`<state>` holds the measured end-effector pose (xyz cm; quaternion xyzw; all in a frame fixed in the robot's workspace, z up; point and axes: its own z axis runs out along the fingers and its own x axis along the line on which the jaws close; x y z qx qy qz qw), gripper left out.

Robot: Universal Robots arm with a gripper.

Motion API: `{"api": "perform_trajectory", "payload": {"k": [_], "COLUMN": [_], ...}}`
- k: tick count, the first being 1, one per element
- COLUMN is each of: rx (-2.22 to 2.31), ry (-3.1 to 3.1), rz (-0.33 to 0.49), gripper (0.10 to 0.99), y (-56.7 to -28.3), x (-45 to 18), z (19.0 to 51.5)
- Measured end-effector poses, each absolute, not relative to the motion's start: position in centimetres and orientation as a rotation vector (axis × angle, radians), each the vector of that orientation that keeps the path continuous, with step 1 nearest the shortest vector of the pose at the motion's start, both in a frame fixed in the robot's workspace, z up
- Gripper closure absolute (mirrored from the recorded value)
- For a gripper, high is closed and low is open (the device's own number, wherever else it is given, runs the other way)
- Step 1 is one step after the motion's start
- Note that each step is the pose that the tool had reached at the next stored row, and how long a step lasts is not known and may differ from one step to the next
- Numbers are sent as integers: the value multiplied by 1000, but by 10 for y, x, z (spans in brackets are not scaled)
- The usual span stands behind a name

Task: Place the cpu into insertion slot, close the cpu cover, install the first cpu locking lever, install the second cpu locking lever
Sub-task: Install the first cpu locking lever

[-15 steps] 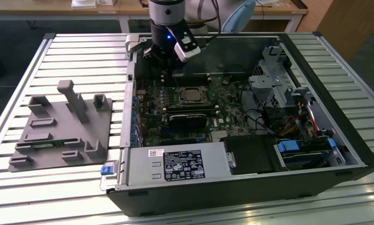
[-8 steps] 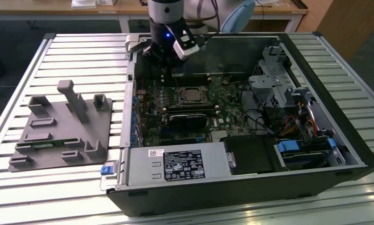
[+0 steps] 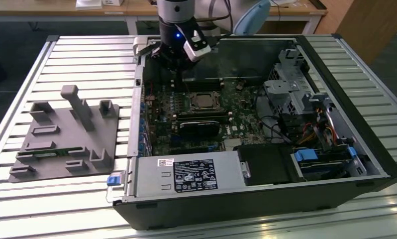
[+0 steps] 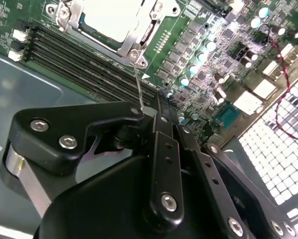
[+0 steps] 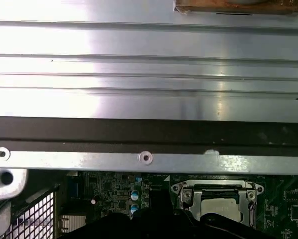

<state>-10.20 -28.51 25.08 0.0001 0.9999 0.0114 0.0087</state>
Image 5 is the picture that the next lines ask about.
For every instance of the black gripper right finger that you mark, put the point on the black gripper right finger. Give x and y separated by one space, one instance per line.
213 229

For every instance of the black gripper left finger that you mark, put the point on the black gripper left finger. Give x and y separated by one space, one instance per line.
129 229

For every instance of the silver-topped CPU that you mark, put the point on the silver-topped CPU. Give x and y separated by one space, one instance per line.
218 206

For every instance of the metal socket cover frame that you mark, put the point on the metal socket cover frame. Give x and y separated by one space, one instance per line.
195 204

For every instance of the CPU socket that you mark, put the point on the CPU socket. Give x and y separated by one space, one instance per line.
218 193

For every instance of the blue-topped capacitor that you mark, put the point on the blue-topped capacitor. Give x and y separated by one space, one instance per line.
134 207
134 195

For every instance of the grey capacitor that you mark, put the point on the grey capacitor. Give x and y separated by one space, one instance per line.
95 200

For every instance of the silver finned heat sink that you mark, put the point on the silver finned heat sink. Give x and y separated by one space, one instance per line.
73 224

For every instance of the green motherboard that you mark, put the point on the green motherboard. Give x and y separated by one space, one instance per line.
276 199

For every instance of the grey metal PC case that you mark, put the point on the grey metal PC case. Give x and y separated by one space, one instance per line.
149 132

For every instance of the brown square base plate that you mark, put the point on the brown square base plate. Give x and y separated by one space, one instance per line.
238 8

